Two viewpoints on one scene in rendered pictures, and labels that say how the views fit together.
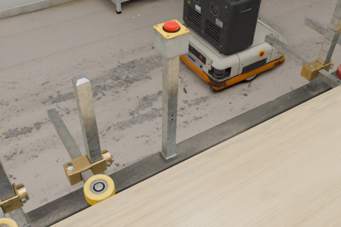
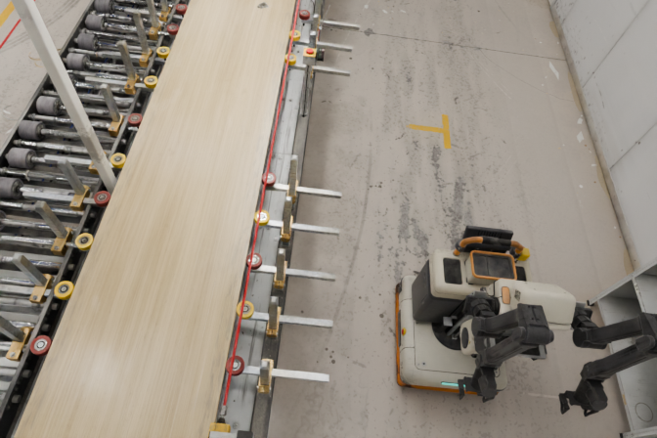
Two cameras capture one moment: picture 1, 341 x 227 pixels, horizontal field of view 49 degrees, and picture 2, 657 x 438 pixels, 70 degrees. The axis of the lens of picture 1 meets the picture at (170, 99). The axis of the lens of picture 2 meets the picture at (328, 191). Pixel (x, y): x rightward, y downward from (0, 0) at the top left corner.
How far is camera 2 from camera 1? 3.05 m
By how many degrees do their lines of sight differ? 69
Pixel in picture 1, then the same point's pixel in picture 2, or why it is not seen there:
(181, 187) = (270, 74)
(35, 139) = (422, 159)
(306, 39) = not seen: outside the picture
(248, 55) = (405, 312)
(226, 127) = (300, 144)
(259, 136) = (268, 109)
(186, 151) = (300, 120)
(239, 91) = (388, 314)
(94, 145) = not seen: hidden behind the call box
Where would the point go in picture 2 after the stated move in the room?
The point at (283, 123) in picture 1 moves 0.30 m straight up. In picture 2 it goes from (265, 121) to (265, 84)
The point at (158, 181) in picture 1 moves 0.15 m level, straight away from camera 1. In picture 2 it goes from (278, 70) to (296, 81)
